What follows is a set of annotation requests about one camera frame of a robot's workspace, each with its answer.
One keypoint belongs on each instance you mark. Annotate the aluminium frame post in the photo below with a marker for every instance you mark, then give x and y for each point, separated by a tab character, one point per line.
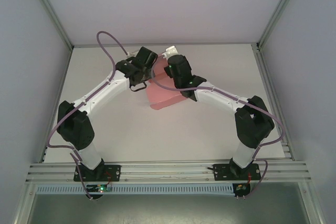
50	11
279	11

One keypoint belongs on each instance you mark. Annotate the pink paper box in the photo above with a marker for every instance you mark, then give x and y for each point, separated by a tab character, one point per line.
160	98

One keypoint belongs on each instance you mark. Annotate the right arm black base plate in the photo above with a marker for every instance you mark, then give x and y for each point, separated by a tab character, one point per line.
221	173

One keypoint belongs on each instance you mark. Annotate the thin aluminium frame bar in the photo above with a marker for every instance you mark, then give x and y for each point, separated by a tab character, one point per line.
210	44

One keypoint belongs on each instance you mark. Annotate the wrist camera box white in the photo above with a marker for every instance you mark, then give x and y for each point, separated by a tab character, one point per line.
172	50
130	54

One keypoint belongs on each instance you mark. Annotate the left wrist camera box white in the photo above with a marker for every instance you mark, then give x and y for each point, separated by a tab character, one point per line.
130	54

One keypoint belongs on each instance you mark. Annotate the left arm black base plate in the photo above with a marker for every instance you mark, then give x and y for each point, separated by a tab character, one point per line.
114	170

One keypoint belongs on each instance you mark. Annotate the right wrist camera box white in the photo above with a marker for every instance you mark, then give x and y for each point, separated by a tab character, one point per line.
172	50

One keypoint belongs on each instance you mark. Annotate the wide aluminium mounting rail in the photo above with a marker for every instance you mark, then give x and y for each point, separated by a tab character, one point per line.
168	169

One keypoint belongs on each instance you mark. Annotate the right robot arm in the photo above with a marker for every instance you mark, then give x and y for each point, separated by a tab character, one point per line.
218	98

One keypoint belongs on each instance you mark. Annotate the black round mount disc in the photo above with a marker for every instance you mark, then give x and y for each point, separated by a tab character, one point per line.
241	195
97	197

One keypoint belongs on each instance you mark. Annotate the aluminium frame leg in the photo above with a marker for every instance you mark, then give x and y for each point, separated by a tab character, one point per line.
312	203
25	203

